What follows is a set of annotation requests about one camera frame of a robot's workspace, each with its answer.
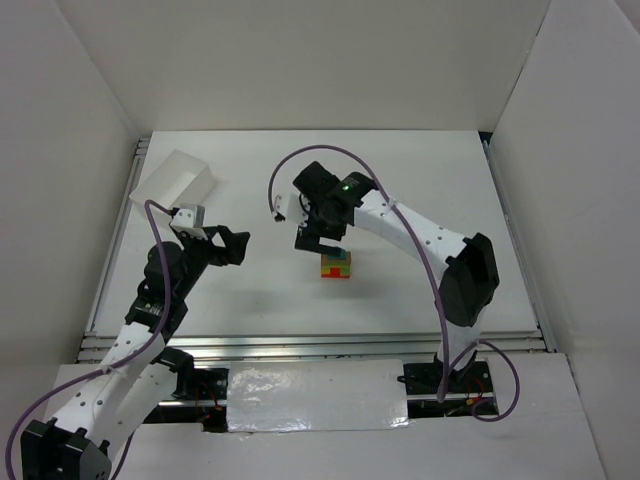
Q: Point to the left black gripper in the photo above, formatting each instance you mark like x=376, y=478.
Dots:
x=211, y=244

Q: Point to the teal triangular wood block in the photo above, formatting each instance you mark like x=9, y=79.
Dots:
x=341, y=256

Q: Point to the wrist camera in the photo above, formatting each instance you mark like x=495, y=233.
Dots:
x=288, y=208
x=188, y=219

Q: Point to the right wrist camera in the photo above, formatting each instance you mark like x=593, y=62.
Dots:
x=288, y=208

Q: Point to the shiny white tape sheet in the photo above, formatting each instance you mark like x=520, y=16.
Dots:
x=327, y=395

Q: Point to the white plastic bin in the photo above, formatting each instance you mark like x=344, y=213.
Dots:
x=179, y=179

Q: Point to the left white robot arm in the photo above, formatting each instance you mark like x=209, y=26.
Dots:
x=81, y=440

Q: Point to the red rectangular wood block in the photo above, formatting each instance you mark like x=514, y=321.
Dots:
x=335, y=273

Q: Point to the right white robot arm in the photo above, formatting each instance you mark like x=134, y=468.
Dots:
x=461, y=270

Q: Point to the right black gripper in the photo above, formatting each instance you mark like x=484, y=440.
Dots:
x=316, y=241

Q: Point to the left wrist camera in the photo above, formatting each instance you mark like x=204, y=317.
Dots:
x=188, y=219

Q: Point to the aluminium rail frame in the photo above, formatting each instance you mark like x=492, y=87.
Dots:
x=218, y=349

